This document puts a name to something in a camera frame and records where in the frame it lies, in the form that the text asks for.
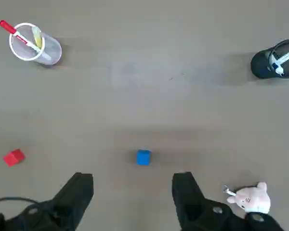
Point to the red-capped white marker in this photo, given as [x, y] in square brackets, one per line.
[8, 27]

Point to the yellow highlighter pen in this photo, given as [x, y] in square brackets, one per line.
[37, 37]

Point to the black mesh pen cup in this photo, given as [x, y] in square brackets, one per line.
[260, 65]

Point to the red magnetic block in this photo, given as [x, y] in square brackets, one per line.
[14, 158]

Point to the pink plush toy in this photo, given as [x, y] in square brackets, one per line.
[253, 199]

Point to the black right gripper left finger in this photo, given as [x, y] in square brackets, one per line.
[72, 192]

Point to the blue magnetic block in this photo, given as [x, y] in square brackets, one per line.
[143, 158]

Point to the white and blue marker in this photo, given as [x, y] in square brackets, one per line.
[285, 57]

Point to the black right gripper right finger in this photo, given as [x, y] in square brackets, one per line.
[185, 190]

